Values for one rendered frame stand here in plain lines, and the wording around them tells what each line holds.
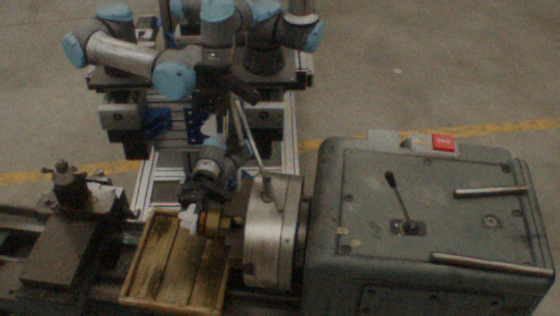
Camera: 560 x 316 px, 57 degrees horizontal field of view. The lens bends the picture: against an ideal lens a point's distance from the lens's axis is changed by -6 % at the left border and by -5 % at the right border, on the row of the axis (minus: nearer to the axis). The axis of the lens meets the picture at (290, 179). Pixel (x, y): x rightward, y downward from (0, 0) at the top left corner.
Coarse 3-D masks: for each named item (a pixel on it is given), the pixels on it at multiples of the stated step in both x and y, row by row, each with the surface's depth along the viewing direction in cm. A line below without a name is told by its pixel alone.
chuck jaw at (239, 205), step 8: (240, 184) 144; (248, 184) 144; (240, 192) 144; (248, 192) 144; (232, 200) 145; (240, 200) 145; (248, 200) 145; (224, 208) 145; (232, 208) 145; (240, 208) 145; (240, 216) 145
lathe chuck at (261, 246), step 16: (256, 176) 140; (272, 176) 141; (288, 176) 142; (256, 192) 135; (256, 208) 133; (272, 208) 133; (256, 224) 132; (272, 224) 131; (256, 240) 131; (272, 240) 131; (256, 256) 132; (272, 256) 132; (256, 272) 135; (272, 272) 134; (272, 288) 142
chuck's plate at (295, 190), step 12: (300, 180) 140; (288, 192) 136; (300, 192) 136; (288, 204) 133; (300, 204) 140; (288, 216) 132; (288, 228) 131; (288, 240) 131; (288, 252) 131; (288, 264) 132; (288, 276) 134; (288, 288) 140
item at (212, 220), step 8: (200, 216) 145; (208, 216) 145; (216, 216) 145; (224, 216) 146; (232, 216) 147; (200, 224) 145; (208, 224) 144; (216, 224) 144; (224, 224) 145; (232, 224) 150; (200, 232) 145; (208, 232) 144; (216, 232) 144
